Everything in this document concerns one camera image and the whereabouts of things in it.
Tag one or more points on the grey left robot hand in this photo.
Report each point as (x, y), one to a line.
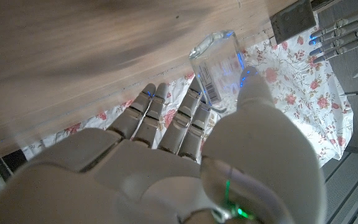
(346, 31)

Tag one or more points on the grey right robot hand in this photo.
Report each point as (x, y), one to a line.
(135, 186)

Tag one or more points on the clear glass salt shaker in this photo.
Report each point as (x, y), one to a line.
(219, 62)

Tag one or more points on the dark grey block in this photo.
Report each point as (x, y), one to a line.
(292, 21)

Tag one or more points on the floral backdrop cloth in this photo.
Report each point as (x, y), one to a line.
(306, 118)

